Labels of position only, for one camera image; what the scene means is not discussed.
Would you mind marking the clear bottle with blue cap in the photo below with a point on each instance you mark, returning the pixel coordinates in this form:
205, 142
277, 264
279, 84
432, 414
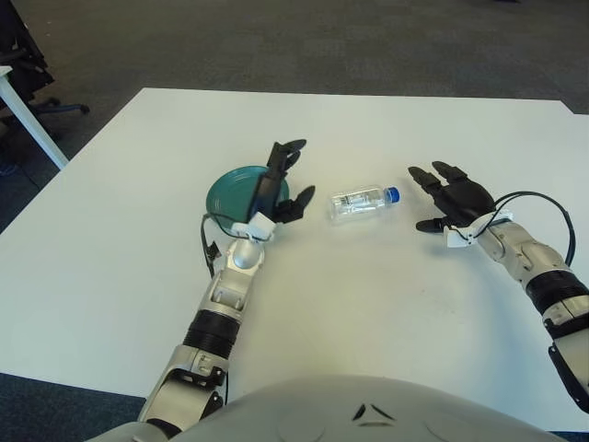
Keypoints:
359, 205

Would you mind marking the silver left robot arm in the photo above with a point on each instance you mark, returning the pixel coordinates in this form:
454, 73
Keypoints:
225, 294

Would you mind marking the black office chair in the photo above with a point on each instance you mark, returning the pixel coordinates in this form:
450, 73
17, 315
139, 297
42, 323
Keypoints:
27, 69

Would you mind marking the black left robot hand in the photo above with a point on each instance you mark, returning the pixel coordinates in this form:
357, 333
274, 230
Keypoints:
269, 193

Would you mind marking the grey robot torso shell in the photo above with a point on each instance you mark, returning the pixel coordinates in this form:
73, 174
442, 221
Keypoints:
345, 414

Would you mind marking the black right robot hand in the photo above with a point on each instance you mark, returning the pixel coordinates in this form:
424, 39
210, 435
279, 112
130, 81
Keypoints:
465, 198

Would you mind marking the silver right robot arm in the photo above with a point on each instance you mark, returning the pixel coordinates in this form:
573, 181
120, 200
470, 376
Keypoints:
529, 253

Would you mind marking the teal round plate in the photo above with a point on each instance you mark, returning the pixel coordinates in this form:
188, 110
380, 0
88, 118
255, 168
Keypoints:
230, 193

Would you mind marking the white desk leg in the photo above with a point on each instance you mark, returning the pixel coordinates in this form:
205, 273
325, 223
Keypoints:
37, 133

